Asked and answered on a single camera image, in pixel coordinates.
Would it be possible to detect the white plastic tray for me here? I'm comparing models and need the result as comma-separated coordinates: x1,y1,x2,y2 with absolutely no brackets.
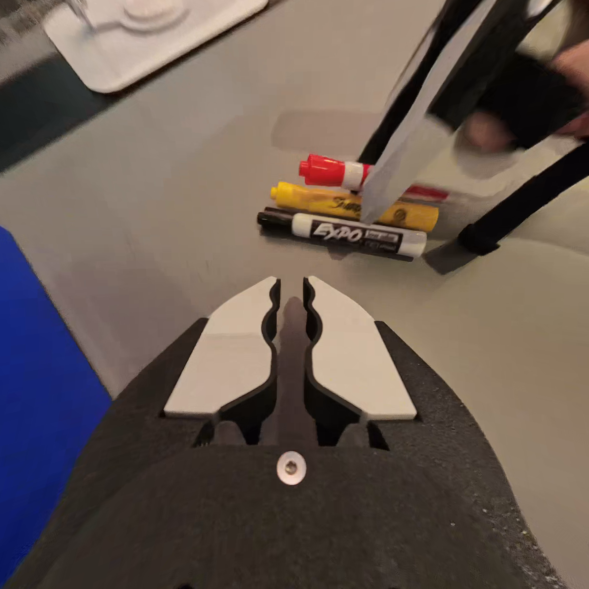
44,0,270,94

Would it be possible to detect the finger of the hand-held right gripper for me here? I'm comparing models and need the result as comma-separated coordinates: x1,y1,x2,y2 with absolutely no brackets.
358,0,479,164
360,0,500,226

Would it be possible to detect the person's right hand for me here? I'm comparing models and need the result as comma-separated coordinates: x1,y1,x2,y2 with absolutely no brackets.
462,39,589,152

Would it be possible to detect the red dry-erase marker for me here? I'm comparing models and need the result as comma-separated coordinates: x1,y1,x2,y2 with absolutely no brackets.
298,154,449,203

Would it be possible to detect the blue plastic bin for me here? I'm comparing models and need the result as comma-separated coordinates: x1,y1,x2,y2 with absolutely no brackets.
0,225,113,583

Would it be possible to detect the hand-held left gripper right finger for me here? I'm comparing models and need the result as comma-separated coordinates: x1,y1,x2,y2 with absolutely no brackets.
303,276,418,446

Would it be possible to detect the black dry-erase marker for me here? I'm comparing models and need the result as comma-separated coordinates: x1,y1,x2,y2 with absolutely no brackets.
257,207,428,258

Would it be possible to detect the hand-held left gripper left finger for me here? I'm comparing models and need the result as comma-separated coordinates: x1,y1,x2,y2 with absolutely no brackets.
163,276,281,445

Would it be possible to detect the yellow highlighter marker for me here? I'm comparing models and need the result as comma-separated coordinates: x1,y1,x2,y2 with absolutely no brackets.
271,182,439,232

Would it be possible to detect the black hook-and-loop strap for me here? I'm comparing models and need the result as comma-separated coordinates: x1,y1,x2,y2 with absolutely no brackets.
458,143,589,256

